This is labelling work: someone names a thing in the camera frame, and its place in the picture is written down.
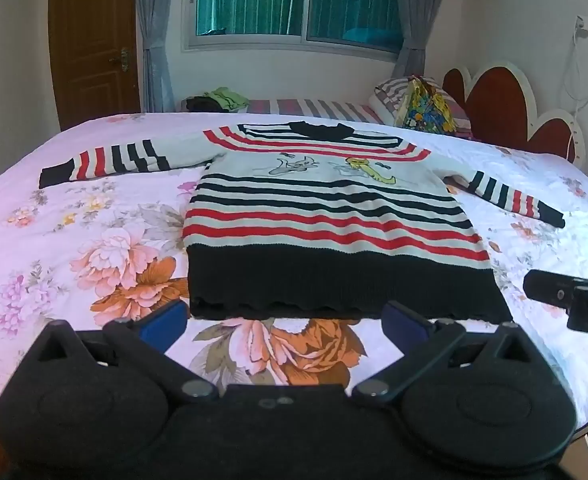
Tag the grey curtain beside headboard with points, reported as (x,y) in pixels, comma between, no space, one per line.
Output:
(416,20)

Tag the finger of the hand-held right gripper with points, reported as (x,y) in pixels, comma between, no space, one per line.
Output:
(549,287)

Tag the grey curtain beside door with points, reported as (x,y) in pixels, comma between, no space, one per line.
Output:
(153,35)

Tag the brown wooden door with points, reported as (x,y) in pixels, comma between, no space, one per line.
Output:
(88,20)

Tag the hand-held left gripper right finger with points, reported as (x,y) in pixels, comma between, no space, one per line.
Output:
(406,325)

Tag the dark clothes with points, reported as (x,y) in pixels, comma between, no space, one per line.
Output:
(196,104)

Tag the striped pillow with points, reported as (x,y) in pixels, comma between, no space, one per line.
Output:
(389,92)

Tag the green clothes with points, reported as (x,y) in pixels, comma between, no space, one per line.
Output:
(228,97)

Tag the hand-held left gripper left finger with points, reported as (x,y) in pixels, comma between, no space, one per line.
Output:
(161,325)

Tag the floral bed sheet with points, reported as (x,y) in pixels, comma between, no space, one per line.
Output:
(73,200)

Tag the window with teal curtain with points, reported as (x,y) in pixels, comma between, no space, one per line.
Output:
(254,0)

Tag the white wall charger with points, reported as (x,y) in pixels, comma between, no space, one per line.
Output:
(582,26)

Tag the red and white headboard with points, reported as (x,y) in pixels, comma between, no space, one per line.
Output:
(504,105)

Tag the colourful printed bag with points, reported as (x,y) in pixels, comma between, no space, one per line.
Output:
(426,107)

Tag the striped knit sweater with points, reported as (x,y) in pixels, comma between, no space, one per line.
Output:
(324,210)

